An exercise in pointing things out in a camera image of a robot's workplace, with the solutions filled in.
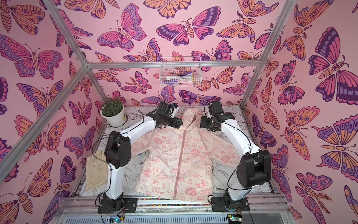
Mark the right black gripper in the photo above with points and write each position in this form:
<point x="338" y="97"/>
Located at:
<point x="207" y="122"/>

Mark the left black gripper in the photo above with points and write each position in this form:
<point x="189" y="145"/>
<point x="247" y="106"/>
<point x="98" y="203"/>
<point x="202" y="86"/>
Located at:
<point x="175" y="120"/>

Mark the white pot with green plant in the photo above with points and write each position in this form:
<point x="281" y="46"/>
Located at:
<point x="113" y="111"/>

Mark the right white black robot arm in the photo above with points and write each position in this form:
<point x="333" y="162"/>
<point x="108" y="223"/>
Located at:
<point x="254" y="167"/>

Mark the white wire wall basket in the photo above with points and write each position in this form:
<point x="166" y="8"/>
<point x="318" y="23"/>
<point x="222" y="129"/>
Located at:
<point x="180" y="71"/>

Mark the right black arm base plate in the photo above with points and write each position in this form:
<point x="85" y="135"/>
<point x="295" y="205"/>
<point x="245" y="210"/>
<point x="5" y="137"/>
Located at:
<point x="225" y="204"/>

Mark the pink printed hooded jacket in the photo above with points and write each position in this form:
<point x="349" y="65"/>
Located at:
<point x="179" y="166"/>

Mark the beige work glove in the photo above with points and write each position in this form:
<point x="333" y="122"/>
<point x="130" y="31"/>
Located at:
<point x="96" y="171"/>

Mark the aluminium front rail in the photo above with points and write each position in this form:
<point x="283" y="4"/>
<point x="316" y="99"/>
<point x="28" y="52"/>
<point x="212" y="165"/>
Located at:
<point x="256" y="203"/>

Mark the green circuit board left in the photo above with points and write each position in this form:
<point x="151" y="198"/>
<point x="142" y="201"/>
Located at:
<point x="116" y="220"/>

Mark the green circuit board right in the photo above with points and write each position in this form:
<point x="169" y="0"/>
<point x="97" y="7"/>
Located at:
<point x="234" y="219"/>

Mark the green circuit board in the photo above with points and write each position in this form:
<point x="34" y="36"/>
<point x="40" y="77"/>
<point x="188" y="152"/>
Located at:
<point x="116" y="220"/>
<point x="234" y="219"/>

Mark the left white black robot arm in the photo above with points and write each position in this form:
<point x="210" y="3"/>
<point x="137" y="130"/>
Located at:
<point x="118" y="152"/>

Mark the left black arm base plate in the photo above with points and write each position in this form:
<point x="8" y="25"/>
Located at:
<point x="121" y="205"/>

